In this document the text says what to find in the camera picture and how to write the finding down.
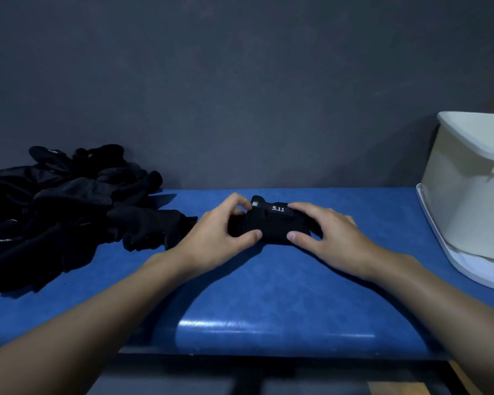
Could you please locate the person's left forearm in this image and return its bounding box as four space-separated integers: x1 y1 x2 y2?
0 250 194 395

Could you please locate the pile of black gloves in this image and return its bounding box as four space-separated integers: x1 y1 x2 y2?
0 144 198 295

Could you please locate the person's right forearm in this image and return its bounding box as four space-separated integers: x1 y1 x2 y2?
364 250 494 395

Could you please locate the blue padded bench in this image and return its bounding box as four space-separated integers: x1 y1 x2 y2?
0 187 494 360

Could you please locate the person's left hand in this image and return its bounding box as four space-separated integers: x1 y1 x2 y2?
171 192 264 281

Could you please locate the person's right hand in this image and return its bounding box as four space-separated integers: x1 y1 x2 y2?
286 202 382 281

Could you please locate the white storage box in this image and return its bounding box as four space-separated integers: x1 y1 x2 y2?
420 111 494 264

